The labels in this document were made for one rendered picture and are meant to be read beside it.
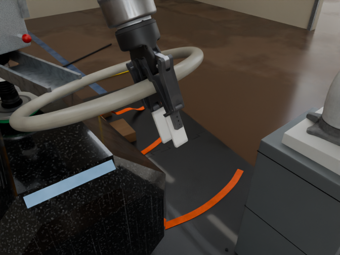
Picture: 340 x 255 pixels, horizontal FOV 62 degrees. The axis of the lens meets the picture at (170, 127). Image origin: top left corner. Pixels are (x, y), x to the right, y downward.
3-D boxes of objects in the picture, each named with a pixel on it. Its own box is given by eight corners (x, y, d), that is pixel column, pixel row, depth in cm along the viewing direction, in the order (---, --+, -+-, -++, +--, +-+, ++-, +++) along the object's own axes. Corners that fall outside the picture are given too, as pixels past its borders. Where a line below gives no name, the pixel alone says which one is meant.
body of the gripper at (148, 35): (164, 12, 48) (180, 66, 51) (140, 21, 55) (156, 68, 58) (125, 25, 44) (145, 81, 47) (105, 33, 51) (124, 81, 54)
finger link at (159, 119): (153, 113, 56) (151, 112, 57) (164, 143, 58) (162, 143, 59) (165, 106, 57) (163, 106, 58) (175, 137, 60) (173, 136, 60)
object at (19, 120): (-15, 131, 74) (-21, 120, 73) (121, 68, 105) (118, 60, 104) (86, 140, 40) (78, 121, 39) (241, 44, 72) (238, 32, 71)
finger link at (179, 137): (175, 108, 54) (177, 108, 54) (186, 140, 57) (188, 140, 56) (163, 114, 53) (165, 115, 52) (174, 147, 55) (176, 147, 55)
